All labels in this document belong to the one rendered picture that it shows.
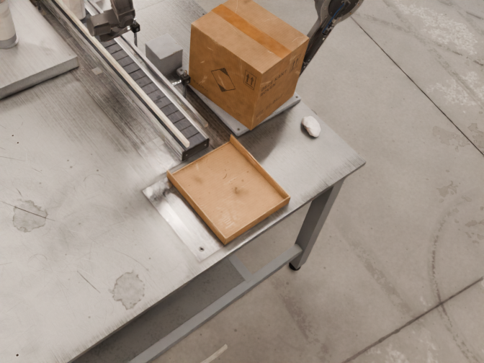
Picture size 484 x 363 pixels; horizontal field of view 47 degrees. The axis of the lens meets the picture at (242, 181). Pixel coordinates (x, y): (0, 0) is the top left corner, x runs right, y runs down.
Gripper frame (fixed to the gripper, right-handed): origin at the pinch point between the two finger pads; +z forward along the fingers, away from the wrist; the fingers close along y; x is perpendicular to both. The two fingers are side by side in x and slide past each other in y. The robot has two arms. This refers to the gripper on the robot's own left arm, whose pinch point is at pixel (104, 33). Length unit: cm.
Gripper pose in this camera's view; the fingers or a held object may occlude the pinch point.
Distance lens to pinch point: 208.7
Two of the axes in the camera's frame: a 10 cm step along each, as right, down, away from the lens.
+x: 4.0, 8.9, 2.2
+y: -7.7, 4.6, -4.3
